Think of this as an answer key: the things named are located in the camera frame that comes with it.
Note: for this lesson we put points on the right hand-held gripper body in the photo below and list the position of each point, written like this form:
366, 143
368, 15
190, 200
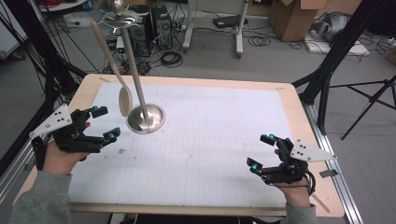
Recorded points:
288, 168

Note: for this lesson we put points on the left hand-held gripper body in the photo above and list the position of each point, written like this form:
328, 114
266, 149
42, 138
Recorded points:
74, 137

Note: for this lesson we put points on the beige slotted spoon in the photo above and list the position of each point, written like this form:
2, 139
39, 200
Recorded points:
125, 99

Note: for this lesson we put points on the metal utensil stand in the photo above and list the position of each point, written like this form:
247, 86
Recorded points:
147, 119

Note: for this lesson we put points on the person's left hand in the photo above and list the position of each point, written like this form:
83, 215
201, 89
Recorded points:
60, 158

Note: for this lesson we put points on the person's right hand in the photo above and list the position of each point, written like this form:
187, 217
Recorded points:
295, 194

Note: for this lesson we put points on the thin wooden stick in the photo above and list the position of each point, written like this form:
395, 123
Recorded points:
320, 202

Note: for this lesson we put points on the white grid mat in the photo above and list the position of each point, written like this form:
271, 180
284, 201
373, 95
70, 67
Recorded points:
193, 149

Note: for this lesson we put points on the black computer tower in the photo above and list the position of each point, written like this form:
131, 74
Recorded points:
162, 28
140, 31

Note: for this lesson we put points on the black tripod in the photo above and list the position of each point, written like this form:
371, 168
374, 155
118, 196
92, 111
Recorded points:
370, 99

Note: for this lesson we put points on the white-legged desk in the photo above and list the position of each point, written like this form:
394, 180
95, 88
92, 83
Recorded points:
239, 31

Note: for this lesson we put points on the round white table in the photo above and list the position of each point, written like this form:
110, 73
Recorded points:
59, 4

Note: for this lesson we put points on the tall cardboard box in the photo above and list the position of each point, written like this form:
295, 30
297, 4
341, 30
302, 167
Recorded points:
292, 18

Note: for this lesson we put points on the flat black device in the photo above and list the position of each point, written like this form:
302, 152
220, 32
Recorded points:
229, 21

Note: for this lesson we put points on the grey rounded appliance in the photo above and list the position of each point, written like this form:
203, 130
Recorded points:
331, 25

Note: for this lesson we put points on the aluminium rail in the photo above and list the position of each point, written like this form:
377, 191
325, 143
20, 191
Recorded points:
334, 161

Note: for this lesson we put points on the black metal frame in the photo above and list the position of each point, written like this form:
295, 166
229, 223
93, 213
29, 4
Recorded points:
46, 65
336, 56

